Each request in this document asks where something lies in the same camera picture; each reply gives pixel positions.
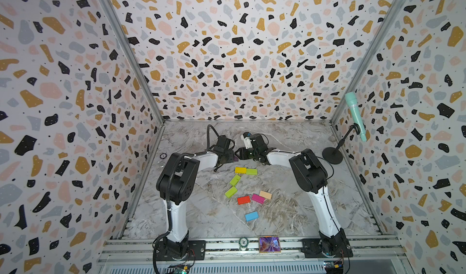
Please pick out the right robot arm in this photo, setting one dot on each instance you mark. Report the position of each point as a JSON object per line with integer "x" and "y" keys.
{"x": 311, "y": 177}

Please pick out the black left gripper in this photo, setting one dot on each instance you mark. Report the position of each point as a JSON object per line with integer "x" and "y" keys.
{"x": 232, "y": 154}

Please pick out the aluminium corner post right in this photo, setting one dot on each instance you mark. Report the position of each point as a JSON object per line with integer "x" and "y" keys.
{"x": 384, "y": 29}

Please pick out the colourful small screen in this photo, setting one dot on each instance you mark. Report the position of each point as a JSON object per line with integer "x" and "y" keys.
{"x": 269, "y": 244}

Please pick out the aluminium corner post left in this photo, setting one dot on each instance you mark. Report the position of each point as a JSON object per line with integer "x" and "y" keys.
{"x": 125, "y": 46}

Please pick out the tan wooden block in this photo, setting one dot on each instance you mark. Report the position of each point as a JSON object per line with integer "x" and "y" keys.
{"x": 265, "y": 195}

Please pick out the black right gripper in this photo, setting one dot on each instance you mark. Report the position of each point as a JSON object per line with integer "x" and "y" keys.
{"x": 243, "y": 154}

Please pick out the light blue block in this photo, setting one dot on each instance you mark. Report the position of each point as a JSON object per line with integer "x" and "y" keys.
{"x": 251, "y": 216}

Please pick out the yellow block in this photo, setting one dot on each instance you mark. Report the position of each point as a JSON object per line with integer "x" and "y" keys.
{"x": 240, "y": 170}

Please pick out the aluminium corner post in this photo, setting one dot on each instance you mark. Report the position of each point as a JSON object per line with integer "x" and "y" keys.
{"x": 384, "y": 29}
{"x": 125, "y": 46}

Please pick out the mint green microphone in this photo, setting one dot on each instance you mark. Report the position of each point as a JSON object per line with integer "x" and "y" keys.
{"x": 352, "y": 103}

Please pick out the magenta block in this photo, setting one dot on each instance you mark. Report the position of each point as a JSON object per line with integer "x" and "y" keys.
{"x": 258, "y": 199}

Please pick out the lime green block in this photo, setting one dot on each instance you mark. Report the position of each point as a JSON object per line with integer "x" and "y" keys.
{"x": 231, "y": 192}
{"x": 235, "y": 180}
{"x": 252, "y": 172}

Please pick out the red block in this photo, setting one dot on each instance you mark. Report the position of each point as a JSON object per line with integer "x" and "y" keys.
{"x": 243, "y": 200}

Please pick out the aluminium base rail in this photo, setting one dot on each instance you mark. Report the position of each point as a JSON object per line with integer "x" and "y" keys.
{"x": 299, "y": 255}

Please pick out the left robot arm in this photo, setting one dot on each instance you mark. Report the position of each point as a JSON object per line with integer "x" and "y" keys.
{"x": 176, "y": 184}

